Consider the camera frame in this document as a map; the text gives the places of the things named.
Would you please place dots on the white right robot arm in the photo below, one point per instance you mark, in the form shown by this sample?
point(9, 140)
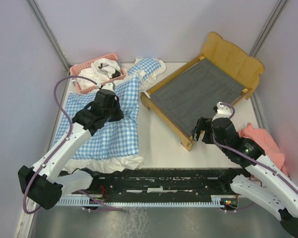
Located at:
point(278, 195)

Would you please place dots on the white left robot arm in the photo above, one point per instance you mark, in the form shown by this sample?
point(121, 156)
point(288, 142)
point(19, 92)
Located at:
point(42, 182)

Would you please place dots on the blue gingham pillow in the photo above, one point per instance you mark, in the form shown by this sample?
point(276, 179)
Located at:
point(147, 70)

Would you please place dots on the aluminium frame post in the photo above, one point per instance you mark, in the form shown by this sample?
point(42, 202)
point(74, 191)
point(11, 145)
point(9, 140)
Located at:
point(268, 27)
point(34, 7)

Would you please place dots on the white slotted cable duct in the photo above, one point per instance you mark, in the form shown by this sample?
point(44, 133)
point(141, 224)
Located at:
point(213, 201)

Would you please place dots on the aluminium frame post left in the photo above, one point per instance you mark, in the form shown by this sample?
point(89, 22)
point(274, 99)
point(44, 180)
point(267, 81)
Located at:
point(34, 7)

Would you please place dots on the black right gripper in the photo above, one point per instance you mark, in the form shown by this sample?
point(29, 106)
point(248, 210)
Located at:
point(202, 124)

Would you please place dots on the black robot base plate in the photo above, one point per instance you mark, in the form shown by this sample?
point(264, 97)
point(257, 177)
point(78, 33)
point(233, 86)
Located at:
point(164, 184)

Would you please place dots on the wooden pet bed frame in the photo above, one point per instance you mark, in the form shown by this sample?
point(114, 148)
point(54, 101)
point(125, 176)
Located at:
point(222, 72)

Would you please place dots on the pink cloth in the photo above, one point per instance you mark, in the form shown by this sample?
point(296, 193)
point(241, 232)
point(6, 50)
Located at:
point(263, 138)

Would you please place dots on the aluminium frame post right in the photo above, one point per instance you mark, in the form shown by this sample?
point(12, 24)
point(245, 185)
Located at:
point(268, 27)

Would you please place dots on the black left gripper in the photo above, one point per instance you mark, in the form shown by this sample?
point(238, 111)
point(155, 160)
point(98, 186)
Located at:
point(119, 115)

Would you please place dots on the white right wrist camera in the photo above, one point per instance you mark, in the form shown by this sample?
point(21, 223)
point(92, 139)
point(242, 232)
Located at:
point(224, 110)

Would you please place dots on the white cloth in basket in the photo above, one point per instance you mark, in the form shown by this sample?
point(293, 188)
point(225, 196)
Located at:
point(101, 70)

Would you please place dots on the pink plastic basket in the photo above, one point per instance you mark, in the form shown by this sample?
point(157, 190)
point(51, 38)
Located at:
point(84, 86)

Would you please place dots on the blue gingham mattress pad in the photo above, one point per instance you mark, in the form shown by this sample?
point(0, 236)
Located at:
point(114, 147)

